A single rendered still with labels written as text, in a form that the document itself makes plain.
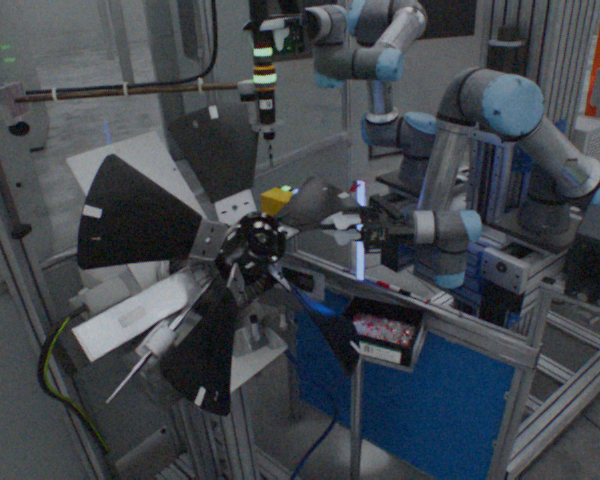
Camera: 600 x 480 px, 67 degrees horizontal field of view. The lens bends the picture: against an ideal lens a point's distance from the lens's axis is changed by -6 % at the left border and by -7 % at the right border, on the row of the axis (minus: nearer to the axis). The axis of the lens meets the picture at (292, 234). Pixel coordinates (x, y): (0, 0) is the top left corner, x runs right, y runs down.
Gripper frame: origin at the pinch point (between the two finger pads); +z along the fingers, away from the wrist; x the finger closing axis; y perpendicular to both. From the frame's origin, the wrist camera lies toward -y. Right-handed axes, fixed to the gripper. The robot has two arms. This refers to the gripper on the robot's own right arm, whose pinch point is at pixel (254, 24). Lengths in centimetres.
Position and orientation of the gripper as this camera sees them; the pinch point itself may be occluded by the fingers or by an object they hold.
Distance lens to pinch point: 98.0
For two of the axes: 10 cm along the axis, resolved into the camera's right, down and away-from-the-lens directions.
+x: -8.5, -2.0, 4.8
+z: -5.2, 4.3, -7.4
